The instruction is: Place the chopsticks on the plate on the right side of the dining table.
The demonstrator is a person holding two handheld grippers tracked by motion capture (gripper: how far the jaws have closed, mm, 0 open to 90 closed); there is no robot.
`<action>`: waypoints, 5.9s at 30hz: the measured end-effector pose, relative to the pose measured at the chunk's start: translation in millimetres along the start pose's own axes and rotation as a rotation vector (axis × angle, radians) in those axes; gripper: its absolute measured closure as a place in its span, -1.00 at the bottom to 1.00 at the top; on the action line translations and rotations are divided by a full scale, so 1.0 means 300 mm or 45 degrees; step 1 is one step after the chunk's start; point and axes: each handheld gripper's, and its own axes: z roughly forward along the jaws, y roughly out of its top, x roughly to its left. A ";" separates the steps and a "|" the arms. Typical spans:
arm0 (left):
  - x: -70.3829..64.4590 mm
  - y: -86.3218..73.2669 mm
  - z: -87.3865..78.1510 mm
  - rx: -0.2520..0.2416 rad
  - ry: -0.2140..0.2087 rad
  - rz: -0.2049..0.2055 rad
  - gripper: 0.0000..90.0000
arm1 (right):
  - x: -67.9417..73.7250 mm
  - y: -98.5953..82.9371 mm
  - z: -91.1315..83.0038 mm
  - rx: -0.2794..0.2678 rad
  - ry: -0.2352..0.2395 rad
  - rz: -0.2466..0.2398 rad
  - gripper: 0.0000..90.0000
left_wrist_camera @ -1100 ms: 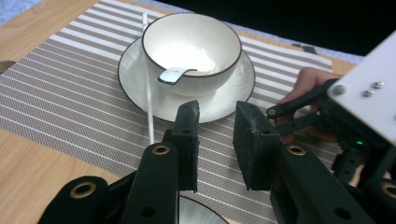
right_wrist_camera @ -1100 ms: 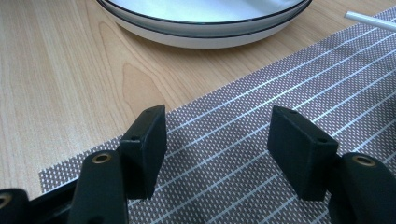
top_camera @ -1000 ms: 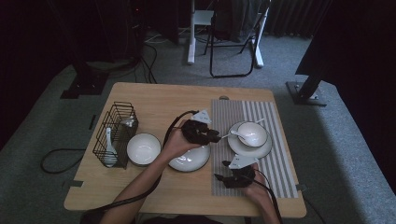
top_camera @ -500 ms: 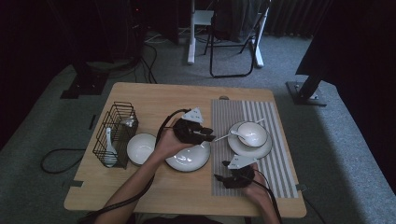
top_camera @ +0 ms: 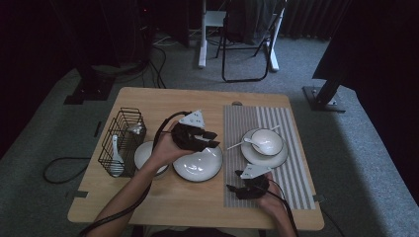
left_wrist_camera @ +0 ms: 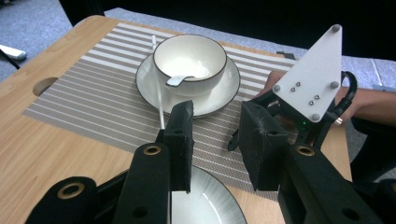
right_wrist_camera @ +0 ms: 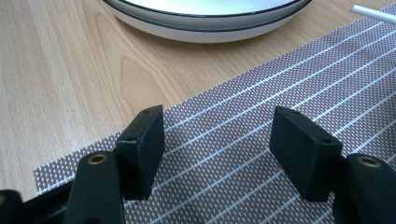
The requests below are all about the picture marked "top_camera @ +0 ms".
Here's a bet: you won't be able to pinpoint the black stand with base plate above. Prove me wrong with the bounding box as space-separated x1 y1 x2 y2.
301 77 347 114

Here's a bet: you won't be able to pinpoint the white desk frame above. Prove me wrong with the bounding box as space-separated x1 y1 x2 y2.
197 0 287 73

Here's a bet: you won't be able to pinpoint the black equipment with red light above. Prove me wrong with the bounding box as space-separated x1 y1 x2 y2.
98 0 156 67

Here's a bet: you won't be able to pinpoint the black folding chair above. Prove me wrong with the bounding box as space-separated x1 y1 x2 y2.
215 0 288 83

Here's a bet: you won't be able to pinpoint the person's right hand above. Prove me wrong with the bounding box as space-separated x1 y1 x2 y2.
256 173 289 219

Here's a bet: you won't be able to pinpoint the black wire basket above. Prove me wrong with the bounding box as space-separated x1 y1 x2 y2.
97 107 148 181

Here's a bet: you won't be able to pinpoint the black floor cables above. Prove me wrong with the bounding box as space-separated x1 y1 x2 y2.
141 45 168 89

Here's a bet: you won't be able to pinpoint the bundle of white chopsticks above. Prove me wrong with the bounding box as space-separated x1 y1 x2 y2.
127 118 146 136

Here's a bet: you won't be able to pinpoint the dark cloth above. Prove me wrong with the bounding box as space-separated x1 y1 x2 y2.
225 0 281 45

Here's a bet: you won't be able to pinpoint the black looped floor cable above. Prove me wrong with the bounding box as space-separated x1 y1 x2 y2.
42 156 92 185

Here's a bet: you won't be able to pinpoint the grey striped placemat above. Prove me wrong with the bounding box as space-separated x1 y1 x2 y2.
222 105 316 210

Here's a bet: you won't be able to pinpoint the person's left hand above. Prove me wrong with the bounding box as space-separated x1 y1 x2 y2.
149 121 196 174

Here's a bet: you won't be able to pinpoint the black stand base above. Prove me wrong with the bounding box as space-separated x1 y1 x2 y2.
63 65 117 106

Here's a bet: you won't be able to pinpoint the white plate dark rim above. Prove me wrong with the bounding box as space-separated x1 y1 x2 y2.
172 144 224 183
239 127 290 169

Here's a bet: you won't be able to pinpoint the black curtain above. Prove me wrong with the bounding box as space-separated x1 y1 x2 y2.
311 0 419 205

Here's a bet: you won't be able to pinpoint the grey curtain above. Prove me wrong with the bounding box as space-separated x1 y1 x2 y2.
280 0 350 41

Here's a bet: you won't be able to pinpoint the left hand-held gripper black cable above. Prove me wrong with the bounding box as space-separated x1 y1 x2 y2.
78 111 192 237

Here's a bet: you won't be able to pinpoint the white bowl dark rim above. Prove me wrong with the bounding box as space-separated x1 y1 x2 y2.
133 140 172 178
250 127 285 157

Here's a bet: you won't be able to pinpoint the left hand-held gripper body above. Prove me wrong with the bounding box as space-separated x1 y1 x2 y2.
171 110 206 152

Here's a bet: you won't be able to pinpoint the white floor cable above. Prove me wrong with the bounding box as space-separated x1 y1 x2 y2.
152 34 181 47

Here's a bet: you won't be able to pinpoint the hand-held gripper black cable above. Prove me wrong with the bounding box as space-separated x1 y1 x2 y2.
266 179 299 237
78 111 192 237

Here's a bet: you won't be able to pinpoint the right hand-held gripper black cable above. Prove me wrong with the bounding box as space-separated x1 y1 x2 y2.
266 179 299 237

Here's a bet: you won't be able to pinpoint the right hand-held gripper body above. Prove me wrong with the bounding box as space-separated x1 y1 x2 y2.
236 164 272 200

